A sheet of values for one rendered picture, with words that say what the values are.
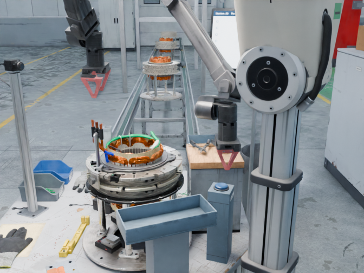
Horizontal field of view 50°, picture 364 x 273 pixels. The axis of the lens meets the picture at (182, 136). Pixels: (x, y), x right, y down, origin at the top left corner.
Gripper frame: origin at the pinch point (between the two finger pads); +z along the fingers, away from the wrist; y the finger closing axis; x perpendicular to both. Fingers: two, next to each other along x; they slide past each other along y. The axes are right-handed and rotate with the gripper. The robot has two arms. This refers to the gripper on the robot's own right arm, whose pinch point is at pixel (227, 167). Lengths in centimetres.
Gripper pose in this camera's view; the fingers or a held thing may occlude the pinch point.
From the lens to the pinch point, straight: 120.5
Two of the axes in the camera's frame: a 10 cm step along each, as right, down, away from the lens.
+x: 10.0, -0.3, 0.1
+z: 0.3, 9.6, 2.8
